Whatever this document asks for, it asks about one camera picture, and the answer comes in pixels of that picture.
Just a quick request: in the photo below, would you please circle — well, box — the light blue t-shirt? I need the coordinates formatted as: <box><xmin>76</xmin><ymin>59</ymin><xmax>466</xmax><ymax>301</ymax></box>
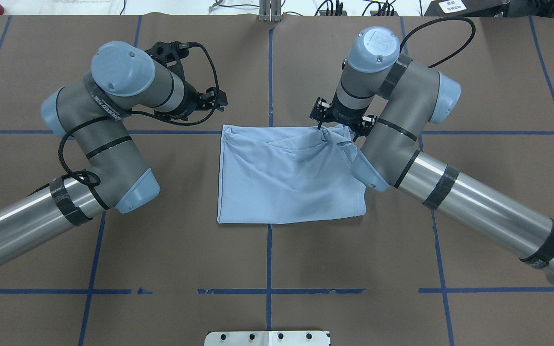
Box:
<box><xmin>217</xmin><ymin>125</ymin><xmax>366</xmax><ymax>225</ymax></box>

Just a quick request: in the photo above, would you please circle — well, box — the black power adapter box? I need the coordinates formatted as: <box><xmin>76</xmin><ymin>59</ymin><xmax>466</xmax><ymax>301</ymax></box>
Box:
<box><xmin>423</xmin><ymin>0</ymin><xmax>510</xmax><ymax>17</ymax></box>

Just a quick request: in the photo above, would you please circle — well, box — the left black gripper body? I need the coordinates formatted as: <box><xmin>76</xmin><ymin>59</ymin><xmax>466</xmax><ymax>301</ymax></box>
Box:
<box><xmin>181</xmin><ymin>82</ymin><xmax>228</xmax><ymax>121</ymax></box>

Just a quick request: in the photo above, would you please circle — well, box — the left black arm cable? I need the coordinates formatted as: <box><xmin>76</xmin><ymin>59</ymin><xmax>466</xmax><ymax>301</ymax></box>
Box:
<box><xmin>57</xmin><ymin>42</ymin><xmax>222</xmax><ymax>190</ymax></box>

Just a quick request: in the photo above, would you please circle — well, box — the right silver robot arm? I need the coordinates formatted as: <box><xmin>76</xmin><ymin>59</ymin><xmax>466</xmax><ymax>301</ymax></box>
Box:
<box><xmin>310</xmin><ymin>26</ymin><xmax>554</xmax><ymax>286</ymax></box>

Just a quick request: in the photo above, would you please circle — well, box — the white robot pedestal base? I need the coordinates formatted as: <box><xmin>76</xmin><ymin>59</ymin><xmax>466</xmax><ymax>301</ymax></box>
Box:
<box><xmin>204</xmin><ymin>330</ymin><xmax>331</xmax><ymax>346</ymax></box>

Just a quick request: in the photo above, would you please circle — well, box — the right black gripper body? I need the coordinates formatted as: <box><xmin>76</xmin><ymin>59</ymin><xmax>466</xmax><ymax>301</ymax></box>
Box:
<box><xmin>309</xmin><ymin>97</ymin><xmax>378</xmax><ymax>137</ymax></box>

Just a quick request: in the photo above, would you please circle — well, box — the aluminium frame post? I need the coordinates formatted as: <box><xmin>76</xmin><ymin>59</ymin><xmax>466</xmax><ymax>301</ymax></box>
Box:
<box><xmin>259</xmin><ymin>0</ymin><xmax>284</xmax><ymax>23</ymax></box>

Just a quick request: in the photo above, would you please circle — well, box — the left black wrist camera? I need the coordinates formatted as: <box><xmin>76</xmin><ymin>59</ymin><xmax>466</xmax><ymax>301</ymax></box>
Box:
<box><xmin>144</xmin><ymin>41</ymin><xmax>200</xmax><ymax>75</ymax></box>

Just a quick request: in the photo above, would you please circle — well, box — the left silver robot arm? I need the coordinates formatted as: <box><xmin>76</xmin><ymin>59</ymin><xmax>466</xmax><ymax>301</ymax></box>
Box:
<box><xmin>0</xmin><ymin>41</ymin><xmax>228</xmax><ymax>267</ymax></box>

